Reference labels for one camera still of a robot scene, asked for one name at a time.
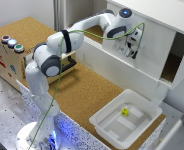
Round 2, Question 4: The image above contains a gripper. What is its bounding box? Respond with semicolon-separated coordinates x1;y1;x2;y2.
113;29;145;57

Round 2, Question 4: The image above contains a white cabinet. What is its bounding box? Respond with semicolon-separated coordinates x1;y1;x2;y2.
64;0;184;108

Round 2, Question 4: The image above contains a yellow block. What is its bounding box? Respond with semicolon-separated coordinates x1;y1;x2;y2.
121;108;130;117

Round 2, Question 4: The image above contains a white plastic box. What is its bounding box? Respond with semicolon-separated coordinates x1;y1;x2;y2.
88;88;164;150

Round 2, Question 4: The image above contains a wooden drawer box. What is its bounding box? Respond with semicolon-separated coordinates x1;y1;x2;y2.
0;16;77;93

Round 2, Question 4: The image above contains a green button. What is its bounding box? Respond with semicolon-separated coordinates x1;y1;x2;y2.
13;43;26;54

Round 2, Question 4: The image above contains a blue button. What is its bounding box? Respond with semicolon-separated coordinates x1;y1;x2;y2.
7;38;18;49

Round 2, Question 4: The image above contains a red button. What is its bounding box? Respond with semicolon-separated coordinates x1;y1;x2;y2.
0;34;11;45

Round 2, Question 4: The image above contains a black door handle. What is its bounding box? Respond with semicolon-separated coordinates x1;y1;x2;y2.
131;35;142;60

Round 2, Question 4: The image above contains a black drawer handle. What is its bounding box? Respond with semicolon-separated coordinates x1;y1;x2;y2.
58;55;78;73

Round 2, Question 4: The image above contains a green cable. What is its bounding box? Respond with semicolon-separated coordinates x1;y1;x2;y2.
26;21;147;150

